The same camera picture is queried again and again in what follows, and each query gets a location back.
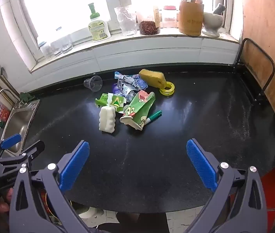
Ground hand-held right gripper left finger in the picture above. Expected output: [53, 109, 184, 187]
[9, 140, 90, 233]

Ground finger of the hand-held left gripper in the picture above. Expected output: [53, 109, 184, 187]
[0, 133, 22, 162]
[0, 140, 46, 173]

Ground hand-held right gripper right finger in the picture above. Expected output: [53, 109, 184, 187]
[176, 139, 268, 233]

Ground grey blue cloth rag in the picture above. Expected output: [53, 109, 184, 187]
[114, 71, 148, 95]

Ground stainless steel sink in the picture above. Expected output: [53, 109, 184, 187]
[0, 99, 41, 158]

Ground green cloth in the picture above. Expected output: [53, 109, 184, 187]
[19, 92, 35, 102]

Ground chrome faucet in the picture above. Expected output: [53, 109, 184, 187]
[0, 89, 21, 107]

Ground white wavy plastic bottle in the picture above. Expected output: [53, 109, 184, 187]
[99, 94, 117, 134]

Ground green marker pen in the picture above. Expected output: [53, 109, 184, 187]
[143, 110, 162, 126]

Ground green carton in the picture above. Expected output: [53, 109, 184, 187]
[95, 93, 124, 113]

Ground red cabinet front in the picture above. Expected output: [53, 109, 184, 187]
[259, 162, 275, 233]

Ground person's dark trouser leg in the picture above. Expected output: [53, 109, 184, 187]
[96, 212, 171, 233]

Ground green printed paper cup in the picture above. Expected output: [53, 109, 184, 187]
[119, 90, 156, 131]

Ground clear plastic cup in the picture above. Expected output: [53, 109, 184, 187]
[83, 75, 103, 92]

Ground clear glass jar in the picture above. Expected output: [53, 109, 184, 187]
[38, 41, 56, 61]
[60, 36, 74, 54]
[51, 40, 63, 57]

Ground yellow sponge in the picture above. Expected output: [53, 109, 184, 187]
[139, 69, 167, 89]

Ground black metal rack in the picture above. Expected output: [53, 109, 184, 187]
[235, 38, 275, 105]

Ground green pump soap bottle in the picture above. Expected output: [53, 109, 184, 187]
[88, 3, 111, 43]

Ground wooden cutting board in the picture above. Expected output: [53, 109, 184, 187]
[240, 0, 275, 116]

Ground white stone mortar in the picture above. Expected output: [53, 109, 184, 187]
[201, 12, 224, 38]

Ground bamboo utensil holder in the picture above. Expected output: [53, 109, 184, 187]
[178, 1, 204, 37]

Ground red lid plastic jar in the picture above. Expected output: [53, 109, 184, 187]
[161, 5, 180, 29]

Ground clear glass vase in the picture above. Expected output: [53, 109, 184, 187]
[114, 5, 138, 37]

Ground white stone pestle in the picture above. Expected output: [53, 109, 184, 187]
[213, 3, 226, 15]

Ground yellow tape ring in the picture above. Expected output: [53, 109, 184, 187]
[159, 81, 175, 97]

